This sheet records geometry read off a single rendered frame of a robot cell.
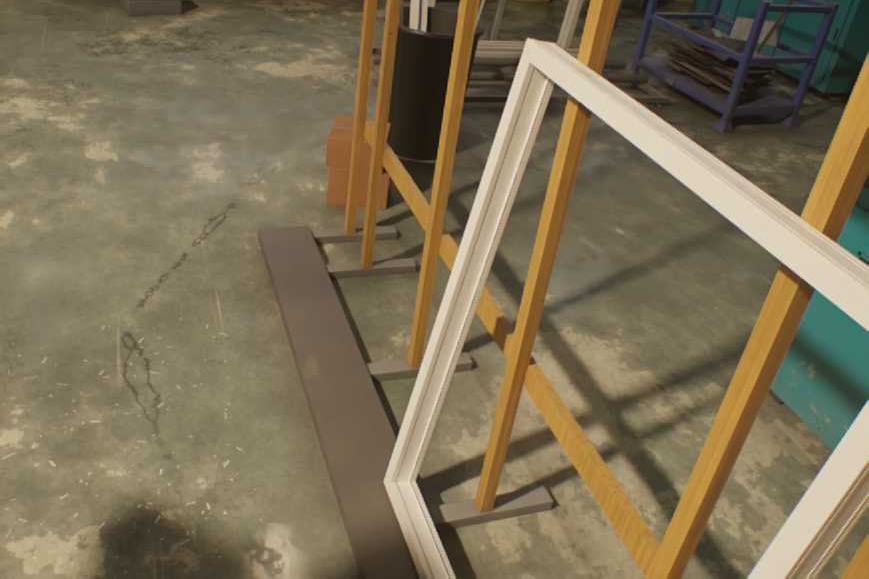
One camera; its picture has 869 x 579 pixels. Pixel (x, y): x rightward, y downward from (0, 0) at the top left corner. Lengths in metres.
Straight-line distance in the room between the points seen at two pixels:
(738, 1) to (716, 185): 7.35
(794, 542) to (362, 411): 1.82
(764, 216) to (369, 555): 1.56
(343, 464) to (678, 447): 1.23
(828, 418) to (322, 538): 1.86
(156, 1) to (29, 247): 3.72
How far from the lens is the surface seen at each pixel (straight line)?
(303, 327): 3.15
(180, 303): 3.38
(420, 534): 2.40
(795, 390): 3.35
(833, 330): 3.18
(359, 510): 2.50
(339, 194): 4.11
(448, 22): 4.94
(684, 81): 6.65
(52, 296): 3.49
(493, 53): 6.37
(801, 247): 1.22
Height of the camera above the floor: 1.95
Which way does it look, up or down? 31 degrees down
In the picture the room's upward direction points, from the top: 8 degrees clockwise
